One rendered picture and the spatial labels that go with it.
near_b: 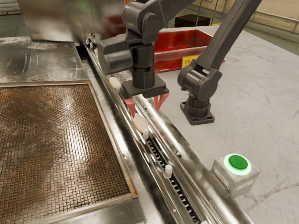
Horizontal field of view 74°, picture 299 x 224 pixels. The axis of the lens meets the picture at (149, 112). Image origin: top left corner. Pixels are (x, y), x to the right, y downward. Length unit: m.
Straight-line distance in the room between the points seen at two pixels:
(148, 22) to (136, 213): 0.36
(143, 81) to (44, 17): 0.85
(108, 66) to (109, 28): 0.87
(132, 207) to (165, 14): 0.38
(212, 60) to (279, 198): 0.38
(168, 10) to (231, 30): 0.23
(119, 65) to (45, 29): 0.86
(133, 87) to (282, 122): 0.53
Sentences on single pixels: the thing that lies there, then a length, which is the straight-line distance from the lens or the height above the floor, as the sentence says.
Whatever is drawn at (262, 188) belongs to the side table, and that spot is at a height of 0.82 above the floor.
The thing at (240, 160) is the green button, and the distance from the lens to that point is 0.49.
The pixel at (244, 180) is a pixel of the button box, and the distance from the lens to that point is 0.48.
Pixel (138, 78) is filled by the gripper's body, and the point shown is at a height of 1.03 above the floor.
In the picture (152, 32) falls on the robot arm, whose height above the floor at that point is 1.14.
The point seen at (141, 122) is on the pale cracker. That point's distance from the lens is 0.60.
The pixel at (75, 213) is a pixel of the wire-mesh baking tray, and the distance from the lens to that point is 0.39.
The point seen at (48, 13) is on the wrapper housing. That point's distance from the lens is 1.23.
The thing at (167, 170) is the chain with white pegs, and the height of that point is 0.87.
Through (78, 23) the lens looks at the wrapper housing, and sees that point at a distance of 1.25.
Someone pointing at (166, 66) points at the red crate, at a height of 0.85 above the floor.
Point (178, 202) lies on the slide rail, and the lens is 0.46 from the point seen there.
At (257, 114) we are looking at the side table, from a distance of 0.80.
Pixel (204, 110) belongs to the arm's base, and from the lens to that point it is 0.67.
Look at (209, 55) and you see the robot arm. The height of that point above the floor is 1.04.
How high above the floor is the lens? 1.25
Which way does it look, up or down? 37 degrees down
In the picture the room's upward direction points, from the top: straight up
